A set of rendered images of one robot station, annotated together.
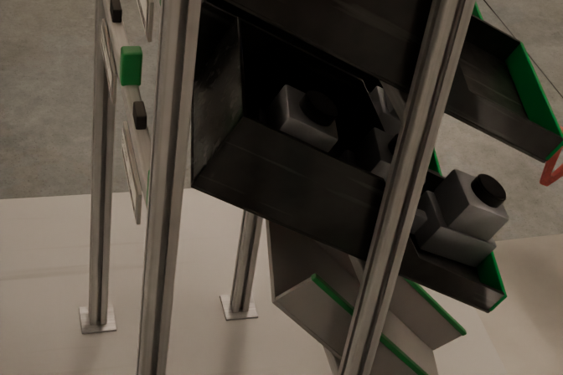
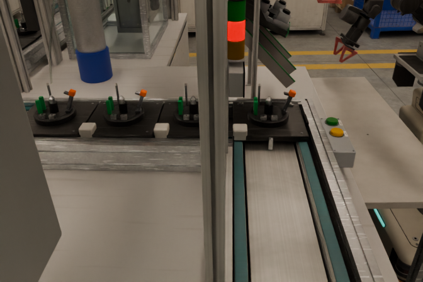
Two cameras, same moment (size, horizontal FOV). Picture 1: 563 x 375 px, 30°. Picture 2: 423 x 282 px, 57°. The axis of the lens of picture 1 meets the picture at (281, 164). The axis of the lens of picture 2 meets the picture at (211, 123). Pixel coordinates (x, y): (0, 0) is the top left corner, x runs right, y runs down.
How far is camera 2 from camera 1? 0.89 m
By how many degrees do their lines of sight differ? 21
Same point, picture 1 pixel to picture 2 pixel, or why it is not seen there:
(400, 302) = (277, 58)
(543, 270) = (338, 82)
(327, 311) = (248, 38)
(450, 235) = (277, 21)
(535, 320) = (331, 90)
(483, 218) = (284, 16)
